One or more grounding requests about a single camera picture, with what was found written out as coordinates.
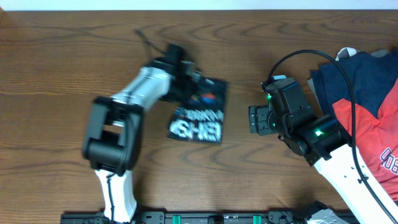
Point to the grey white garment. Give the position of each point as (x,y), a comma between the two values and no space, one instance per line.
(346,52)

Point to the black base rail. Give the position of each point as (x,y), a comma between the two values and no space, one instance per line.
(276,217)

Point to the black orange patterned jersey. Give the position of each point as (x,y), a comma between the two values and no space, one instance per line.
(200,118)

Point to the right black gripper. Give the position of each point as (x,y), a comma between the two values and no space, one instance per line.
(259,119)

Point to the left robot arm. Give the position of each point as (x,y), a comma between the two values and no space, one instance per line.
(114,131)

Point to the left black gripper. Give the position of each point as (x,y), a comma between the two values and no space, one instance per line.
(193,78)

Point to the red garment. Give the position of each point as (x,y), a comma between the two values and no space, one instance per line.
(376,139)

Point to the navy blue garment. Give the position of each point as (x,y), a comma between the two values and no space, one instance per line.
(372,76)

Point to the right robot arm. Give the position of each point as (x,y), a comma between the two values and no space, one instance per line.
(325,145)

